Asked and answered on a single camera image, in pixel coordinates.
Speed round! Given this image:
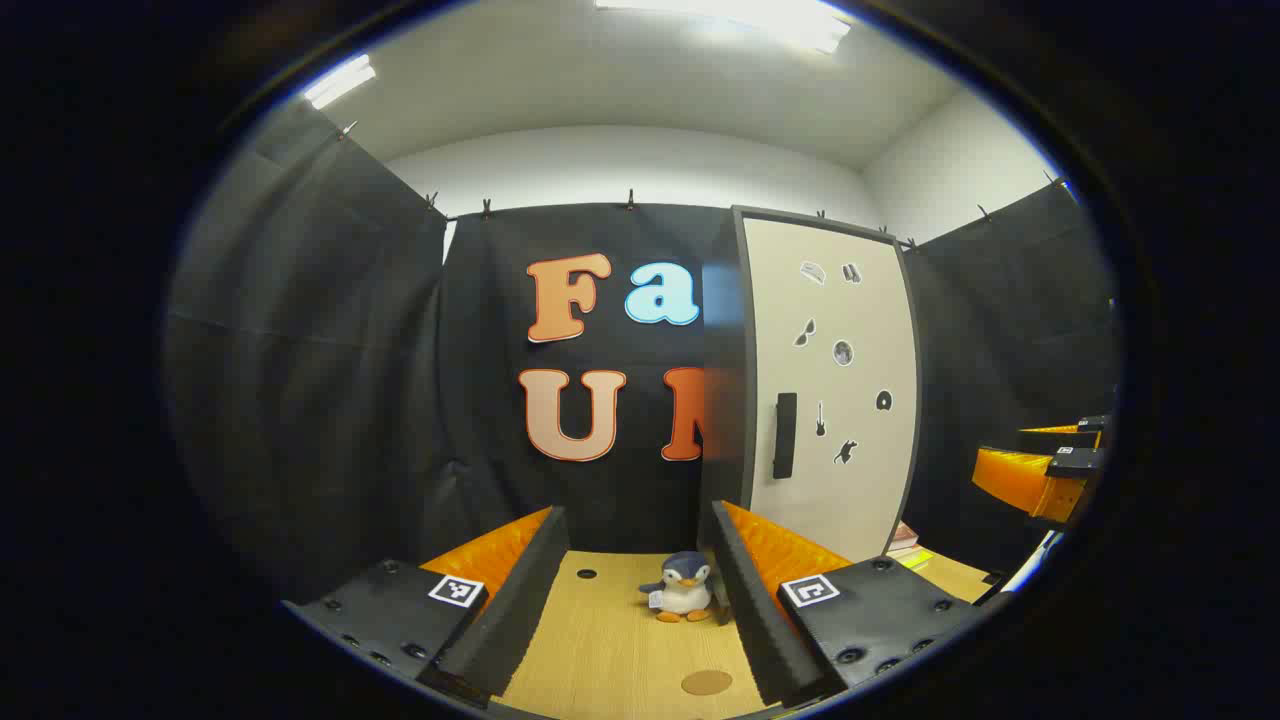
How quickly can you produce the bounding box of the black door handle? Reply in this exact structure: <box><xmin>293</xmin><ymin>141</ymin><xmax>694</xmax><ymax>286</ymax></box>
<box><xmin>772</xmin><ymin>392</ymin><xmax>799</xmax><ymax>480</ymax></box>

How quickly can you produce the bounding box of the white cabinet door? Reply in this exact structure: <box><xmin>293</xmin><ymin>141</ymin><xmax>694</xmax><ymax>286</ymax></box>
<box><xmin>735</xmin><ymin>207</ymin><xmax>922</xmax><ymax>564</ymax></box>

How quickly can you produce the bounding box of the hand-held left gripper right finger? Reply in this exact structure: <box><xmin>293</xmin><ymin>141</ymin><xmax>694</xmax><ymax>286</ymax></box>
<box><xmin>710</xmin><ymin>500</ymin><xmax>986</xmax><ymax>708</ymax></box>

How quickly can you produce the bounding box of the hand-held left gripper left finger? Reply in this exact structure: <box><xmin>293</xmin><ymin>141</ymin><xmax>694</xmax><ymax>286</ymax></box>
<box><xmin>283</xmin><ymin>505</ymin><xmax>571</xmax><ymax>699</ymax></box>

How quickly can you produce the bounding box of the black backdrop cloth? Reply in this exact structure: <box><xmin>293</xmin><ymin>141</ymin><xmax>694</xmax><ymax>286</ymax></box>
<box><xmin>165</xmin><ymin>95</ymin><xmax>1118</xmax><ymax>608</ymax></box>

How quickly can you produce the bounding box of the penguin plush toy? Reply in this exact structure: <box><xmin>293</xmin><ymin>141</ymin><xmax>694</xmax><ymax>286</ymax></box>
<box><xmin>638</xmin><ymin>550</ymin><xmax>717</xmax><ymax>624</ymax></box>

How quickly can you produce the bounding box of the grey cabinet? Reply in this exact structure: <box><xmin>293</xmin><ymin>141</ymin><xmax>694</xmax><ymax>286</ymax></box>
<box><xmin>700</xmin><ymin>205</ymin><xmax>923</xmax><ymax>566</ymax></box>

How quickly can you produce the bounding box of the ceiling light panel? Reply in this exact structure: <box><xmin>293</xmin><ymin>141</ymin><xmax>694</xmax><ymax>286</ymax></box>
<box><xmin>595</xmin><ymin>0</ymin><xmax>853</xmax><ymax>56</ymax></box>
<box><xmin>303</xmin><ymin>53</ymin><xmax>378</xmax><ymax>111</ymax></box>

